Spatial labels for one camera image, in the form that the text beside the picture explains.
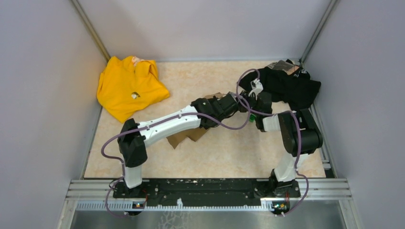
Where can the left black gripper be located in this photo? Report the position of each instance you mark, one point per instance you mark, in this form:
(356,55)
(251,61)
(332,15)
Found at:
(211,100)

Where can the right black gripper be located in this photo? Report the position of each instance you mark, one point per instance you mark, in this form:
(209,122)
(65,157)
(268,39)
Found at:
(244,94)

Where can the brown cardboard box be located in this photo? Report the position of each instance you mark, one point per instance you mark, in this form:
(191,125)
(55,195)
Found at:
(193,134)

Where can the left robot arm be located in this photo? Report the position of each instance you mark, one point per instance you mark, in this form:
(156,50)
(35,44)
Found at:
(135,137)

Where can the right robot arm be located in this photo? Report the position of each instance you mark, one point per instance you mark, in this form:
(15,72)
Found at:
(299,133)

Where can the small green block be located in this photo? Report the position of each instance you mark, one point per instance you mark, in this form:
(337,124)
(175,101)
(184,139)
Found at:
(252,118)

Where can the black shirt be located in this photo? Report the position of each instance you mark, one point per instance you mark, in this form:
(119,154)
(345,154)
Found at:
(296,89)

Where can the yellow shirt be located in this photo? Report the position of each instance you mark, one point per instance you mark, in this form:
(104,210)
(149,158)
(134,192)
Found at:
(129,85)

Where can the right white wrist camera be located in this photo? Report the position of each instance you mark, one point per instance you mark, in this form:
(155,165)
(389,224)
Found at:
(257,88)

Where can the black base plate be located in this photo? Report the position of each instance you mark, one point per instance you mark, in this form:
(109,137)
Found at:
(202,192)

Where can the aluminium frame rail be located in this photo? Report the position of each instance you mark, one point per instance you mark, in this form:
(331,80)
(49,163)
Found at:
(97,194)

